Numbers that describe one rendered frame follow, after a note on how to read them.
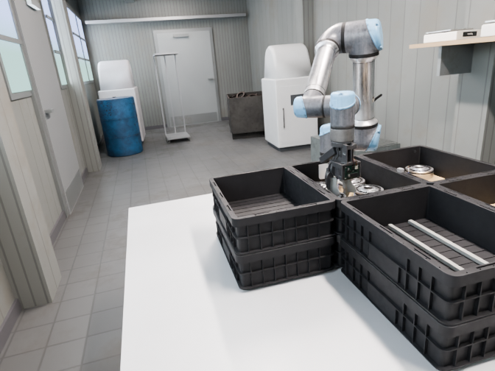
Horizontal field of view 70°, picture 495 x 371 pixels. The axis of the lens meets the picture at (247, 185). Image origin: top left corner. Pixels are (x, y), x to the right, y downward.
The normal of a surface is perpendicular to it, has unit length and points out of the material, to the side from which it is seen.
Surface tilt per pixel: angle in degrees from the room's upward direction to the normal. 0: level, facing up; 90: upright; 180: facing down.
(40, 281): 90
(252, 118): 90
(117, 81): 72
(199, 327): 0
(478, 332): 90
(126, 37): 90
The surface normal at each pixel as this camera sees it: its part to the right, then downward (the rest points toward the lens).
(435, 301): -0.96, 0.16
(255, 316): -0.08, -0.94
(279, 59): 0.20, -0.01
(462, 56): 0.29, 0.29
